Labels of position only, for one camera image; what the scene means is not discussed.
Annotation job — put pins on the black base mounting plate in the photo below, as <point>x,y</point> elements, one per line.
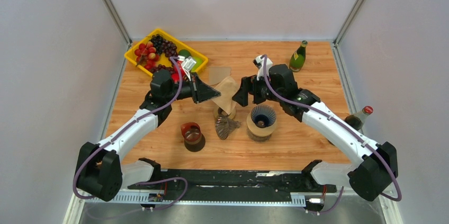
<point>227,185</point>

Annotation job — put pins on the brown paper filter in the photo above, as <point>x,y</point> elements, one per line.
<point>218,74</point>
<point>228,88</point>

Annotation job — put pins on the cola bottle red cap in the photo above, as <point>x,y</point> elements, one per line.
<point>357,120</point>

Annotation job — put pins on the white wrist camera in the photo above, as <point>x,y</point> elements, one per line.
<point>263,63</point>
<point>187,64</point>

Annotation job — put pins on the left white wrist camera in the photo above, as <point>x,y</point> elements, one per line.
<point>187,64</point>

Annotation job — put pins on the green pear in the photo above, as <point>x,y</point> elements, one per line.
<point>198,63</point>

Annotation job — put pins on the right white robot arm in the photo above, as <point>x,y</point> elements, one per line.
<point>373,168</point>

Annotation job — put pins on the yellow plastic fruit tray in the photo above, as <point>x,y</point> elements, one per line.
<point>131,57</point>

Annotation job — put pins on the red glass carafe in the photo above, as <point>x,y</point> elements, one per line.
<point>194,140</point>

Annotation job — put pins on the clear glass ribbed dripper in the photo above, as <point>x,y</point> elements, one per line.
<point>224,126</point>

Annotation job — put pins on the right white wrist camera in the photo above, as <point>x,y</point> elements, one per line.
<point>263,63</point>

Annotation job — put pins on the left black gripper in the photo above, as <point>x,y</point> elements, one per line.
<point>199,91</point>

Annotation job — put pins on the blue ribbed dripper cone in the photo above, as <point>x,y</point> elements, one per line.
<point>263,116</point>

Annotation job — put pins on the glass server with wooden collar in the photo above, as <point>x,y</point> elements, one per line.
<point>259,134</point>

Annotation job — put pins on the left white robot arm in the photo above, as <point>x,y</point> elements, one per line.
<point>99,170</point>

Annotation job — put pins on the dark purple grape bunch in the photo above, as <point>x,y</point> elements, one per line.
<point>163,46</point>

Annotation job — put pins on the green lime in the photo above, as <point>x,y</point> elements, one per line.
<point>184,53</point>

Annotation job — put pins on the green glass bottle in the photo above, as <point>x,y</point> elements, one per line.
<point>298,58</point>

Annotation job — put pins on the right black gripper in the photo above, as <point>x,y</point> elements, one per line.
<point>250,84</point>

